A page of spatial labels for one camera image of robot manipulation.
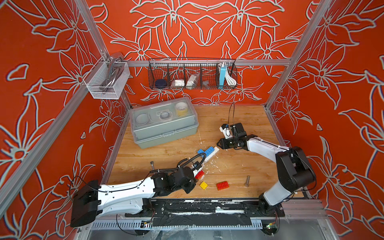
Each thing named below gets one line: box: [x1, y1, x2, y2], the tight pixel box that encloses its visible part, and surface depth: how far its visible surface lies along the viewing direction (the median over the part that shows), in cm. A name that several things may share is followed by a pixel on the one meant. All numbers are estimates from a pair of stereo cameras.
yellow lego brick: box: [200, 181, 208, 190], surface depth 81 cm
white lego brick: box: [204, 146, 220, 163], surface depth 93 cm
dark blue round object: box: [155, 79, 167, 89], surface depth 98 cm
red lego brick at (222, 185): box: [216, 181, 230, 191], surface depth 81 cm
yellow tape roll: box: [176, 101, 188, 116], surface depth 97 cm
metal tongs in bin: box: [100, 57, 124, 93], surface depth 87 cm
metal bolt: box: [244, 175, 250, 188], surface depth 83 cm
